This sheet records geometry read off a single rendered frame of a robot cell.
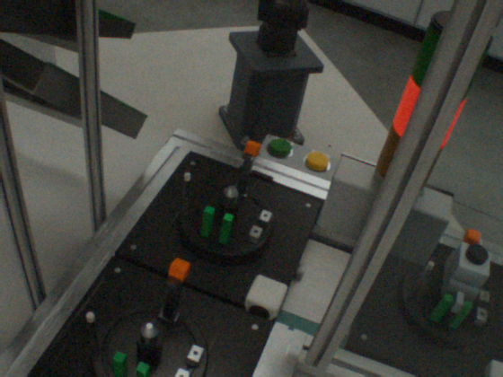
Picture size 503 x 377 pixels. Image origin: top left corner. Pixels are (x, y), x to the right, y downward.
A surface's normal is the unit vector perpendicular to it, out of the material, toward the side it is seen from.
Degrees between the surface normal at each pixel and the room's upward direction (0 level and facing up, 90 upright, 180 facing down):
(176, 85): 0
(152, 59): 0
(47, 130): 0
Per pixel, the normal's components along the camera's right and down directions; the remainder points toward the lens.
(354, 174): 0.14, -0.72
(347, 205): -0.34, 0.61
